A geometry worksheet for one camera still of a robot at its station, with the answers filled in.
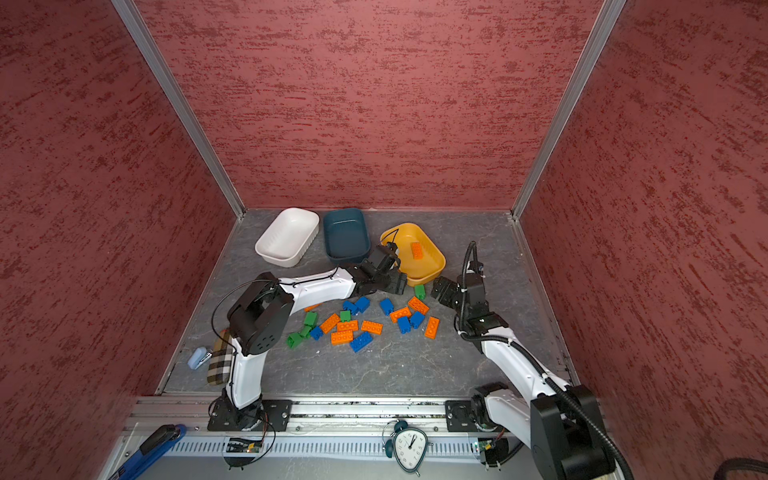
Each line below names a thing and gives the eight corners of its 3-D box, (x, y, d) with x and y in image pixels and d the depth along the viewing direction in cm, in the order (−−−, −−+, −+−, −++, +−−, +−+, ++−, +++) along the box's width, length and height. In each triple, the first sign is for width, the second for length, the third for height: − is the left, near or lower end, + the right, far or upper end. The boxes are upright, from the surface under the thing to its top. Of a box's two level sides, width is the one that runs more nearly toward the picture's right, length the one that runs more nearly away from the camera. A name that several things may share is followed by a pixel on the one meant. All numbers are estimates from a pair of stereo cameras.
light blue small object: (189, 364, 84) (182, 360, 81) (207, 348, 87) (200, 344, 84) (196, 371, 83) (189, 367, 80) (213, 355, 86) (207, 351, 83)
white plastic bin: (254, 261, 107) (248, 251, 102) (287, 215, 122) (283, 204, 117) (297, 272, 104) (293, 262, 99) (326, 224, 119) (323, 213, 115)
